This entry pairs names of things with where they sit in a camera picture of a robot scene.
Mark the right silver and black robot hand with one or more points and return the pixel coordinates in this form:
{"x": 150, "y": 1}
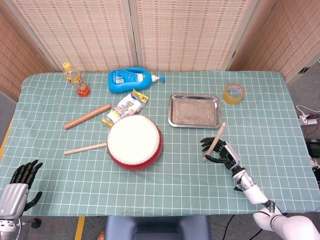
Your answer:
{"x": 228, "y": 155}

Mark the left silver and black robot hand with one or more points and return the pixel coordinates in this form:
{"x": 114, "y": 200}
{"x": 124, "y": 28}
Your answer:
{"x": 13, "y": 197}

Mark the thin wooden drumstick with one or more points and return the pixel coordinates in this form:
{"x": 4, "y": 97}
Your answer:
{"x": 220, "y": 131}
{"x": 82, "y": 149}

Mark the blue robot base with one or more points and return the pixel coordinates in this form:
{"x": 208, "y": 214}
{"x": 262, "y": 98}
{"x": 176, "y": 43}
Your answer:
{"x": 157, "y": 227}

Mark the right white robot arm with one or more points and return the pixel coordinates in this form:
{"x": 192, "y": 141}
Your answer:
{"x": 255, "y": 192}

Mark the red drum with white skin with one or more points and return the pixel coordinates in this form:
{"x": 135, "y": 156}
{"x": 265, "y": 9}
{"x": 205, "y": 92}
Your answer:
{"x": 132, "y": 140}

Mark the black caster wheel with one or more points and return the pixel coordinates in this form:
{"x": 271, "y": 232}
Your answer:
{"x": 36, "y": 222}

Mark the square steel tray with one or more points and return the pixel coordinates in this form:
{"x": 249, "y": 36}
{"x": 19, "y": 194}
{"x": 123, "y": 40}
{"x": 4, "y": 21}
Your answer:
{"x": 193, "y": 111}

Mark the yellow packing tape roll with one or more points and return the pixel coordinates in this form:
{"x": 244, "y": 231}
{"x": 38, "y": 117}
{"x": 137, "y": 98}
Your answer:
{"x": 228, "y": 97}

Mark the green checked tablecloth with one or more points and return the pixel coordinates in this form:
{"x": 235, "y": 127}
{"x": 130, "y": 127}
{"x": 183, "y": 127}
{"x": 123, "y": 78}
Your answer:
{"x": 162, "y": 190}

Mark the black box on floor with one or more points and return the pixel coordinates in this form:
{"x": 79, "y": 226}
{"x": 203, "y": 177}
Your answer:
{"x": 313, "y": 147}

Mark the white power strip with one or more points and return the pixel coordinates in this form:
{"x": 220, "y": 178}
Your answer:
{"x": 308, "y": 120}

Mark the thick wooden rolling pin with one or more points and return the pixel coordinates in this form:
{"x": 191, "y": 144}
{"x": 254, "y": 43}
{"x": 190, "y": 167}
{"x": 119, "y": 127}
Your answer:
{"x": 87, "y": 116}

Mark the white and yellow snack packet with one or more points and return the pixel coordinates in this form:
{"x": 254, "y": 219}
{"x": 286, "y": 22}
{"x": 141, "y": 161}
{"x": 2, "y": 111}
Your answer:
{"x": 127, "y": 105}

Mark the blue pump lotion bottle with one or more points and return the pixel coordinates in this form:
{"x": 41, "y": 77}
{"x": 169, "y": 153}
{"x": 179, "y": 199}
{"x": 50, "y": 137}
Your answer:
{"x": 127, "y": 80}

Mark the orange drink plastic bottle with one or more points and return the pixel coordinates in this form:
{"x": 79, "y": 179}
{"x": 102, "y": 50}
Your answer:
{"x": 75, "y": 78}

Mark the bamboo folding screen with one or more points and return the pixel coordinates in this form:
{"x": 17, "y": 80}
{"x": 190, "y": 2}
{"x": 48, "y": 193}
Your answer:
{"x": 82, "y": 32}

